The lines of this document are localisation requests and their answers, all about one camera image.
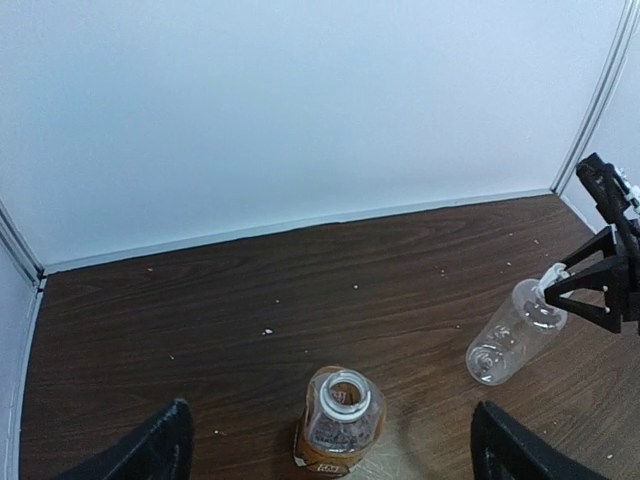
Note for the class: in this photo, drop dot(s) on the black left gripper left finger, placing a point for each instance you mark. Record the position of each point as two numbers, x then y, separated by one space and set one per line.
159 448

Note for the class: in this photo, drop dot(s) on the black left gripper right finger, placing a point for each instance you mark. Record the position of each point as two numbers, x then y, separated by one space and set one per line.
502 448

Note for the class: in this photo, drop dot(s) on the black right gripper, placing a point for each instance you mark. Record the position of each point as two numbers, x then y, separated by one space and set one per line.
603 299

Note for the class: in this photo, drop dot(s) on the white flip nozzle cap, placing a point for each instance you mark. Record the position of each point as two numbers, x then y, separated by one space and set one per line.
554 274

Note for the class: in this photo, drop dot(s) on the small clear plastic bottle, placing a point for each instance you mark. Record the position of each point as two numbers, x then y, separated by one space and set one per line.
517 331

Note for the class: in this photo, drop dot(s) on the large gold label drink bottle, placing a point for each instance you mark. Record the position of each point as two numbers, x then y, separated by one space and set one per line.
343 418

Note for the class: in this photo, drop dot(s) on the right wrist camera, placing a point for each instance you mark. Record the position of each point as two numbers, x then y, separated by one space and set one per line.
611 191

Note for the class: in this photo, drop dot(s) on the right aluminium frame post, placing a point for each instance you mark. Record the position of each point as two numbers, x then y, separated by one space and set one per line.
608 79

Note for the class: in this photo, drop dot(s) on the aluminium frame post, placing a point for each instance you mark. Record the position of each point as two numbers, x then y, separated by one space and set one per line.
608 79
25 261

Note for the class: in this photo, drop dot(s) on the left aluminium frame post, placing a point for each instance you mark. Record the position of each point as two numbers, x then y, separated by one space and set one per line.
25 261

